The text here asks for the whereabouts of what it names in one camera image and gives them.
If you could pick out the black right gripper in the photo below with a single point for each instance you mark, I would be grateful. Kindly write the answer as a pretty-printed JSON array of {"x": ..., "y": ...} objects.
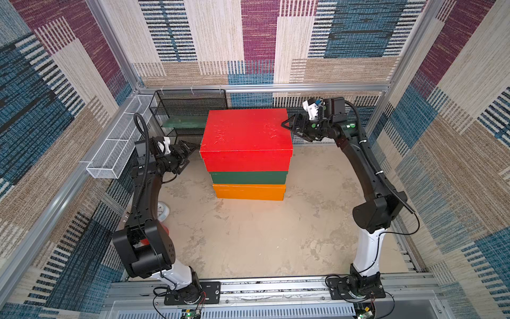
[{"x": 302, "y": 125}]

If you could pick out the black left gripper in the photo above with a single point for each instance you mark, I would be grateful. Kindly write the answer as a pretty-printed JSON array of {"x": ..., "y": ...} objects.
[{"x": 182, "y": 160}]

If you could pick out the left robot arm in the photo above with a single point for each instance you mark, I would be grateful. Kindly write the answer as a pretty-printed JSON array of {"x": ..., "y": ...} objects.
[{"x": 143, "y": 245}]

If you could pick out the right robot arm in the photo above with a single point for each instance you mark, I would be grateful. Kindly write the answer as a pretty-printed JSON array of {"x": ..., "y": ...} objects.
[{"x": 382, "y": 205}]

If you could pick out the green plastic case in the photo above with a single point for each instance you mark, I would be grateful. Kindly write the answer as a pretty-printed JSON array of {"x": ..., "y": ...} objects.
[{"x": 185, "y": 122}]

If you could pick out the white round device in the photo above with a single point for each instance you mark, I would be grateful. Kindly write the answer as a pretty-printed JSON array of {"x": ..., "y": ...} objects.
[{"x": 163, "y": 211}]

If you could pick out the red pencil cup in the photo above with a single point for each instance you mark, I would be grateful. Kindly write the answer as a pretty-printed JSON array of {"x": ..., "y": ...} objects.
[{"x": 166, "y": 231}]

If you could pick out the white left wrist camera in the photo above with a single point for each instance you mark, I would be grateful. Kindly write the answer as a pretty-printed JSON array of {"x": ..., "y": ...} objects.
[{"x": 163, "y": 144}]

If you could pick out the black wire mesh shelf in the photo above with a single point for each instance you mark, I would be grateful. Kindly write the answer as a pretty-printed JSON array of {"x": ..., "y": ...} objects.
[{"x": 182, "y": 114}]

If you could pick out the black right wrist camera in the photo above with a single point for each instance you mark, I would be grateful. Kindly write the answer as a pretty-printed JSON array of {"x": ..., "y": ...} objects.
[{"x": 319, "y": 109}]

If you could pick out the white wire mesh basket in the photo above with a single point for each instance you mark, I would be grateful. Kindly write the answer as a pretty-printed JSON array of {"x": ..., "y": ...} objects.
[{"x": 115, "y": 151}]

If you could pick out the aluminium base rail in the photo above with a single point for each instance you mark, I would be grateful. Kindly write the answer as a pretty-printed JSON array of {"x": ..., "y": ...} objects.
[{"x": 407, "y": 295}]

